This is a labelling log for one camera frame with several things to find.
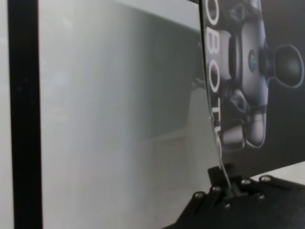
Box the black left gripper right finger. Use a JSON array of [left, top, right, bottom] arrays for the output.
[[224, 163, 305, 229]]

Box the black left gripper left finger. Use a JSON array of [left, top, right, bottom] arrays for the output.
[[164, 166, 231, 229]]

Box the black robot print poster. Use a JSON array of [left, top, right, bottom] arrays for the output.
[[198, 0, 305, 177]]

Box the black tape frame outline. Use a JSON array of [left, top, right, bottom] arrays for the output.
[[6, 0, 201, 229]]

